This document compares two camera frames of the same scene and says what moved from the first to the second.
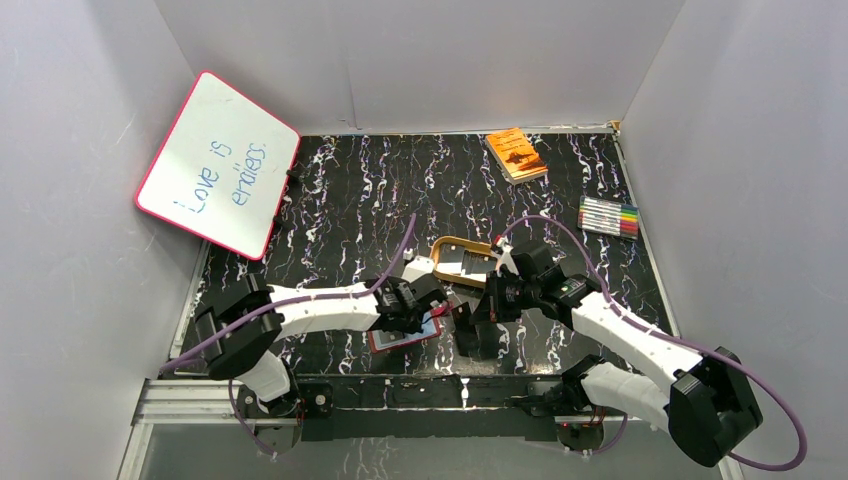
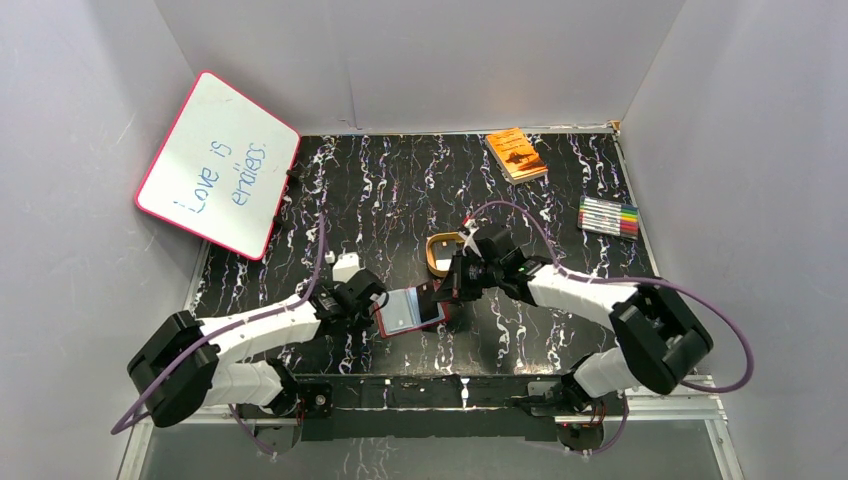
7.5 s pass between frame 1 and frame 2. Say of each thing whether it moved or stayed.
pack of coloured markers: stayed
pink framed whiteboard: stayed
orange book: stayed
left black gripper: moved
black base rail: stayed
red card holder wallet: moved
